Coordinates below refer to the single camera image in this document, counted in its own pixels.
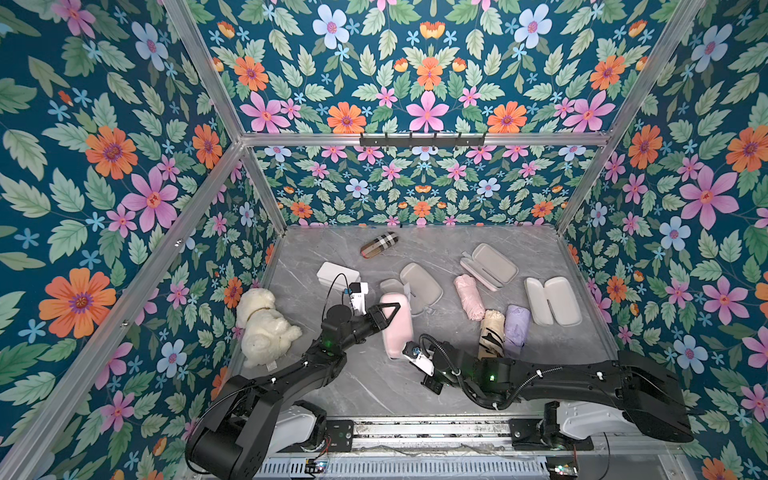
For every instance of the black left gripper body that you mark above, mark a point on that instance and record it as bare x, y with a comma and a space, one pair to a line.
357, 328

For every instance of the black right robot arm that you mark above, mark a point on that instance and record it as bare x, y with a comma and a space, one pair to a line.
647, 394

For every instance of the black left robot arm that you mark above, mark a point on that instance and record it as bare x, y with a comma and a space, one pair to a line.
232, 437

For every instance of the closed white umbrella case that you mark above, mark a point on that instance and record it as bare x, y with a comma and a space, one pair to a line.
337, 277

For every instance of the beige black striped umbrella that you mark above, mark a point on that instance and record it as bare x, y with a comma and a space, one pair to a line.
492, 335

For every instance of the lilac folded umbrella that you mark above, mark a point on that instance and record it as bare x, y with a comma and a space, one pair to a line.
516, 328

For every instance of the pink folded umbrella upper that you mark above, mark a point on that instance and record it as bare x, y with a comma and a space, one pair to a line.
469, 296

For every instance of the open grey case centre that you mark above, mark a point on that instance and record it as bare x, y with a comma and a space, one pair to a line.
418, 285

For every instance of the cream plush teddy bear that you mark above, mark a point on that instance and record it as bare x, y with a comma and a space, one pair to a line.
266, 334

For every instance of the white ventilation grille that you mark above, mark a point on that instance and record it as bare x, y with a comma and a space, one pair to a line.
373, 467

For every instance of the open pink-edged grey case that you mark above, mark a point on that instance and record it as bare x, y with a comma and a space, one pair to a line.
489, 267

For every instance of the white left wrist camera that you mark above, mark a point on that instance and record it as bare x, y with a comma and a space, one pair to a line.
357, 292

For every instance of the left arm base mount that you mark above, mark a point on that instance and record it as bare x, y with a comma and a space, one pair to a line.
306, 428

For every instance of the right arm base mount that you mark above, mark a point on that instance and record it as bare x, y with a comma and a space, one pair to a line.
568, 426

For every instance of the metal hook rail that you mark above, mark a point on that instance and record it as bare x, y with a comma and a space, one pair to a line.
439, 140

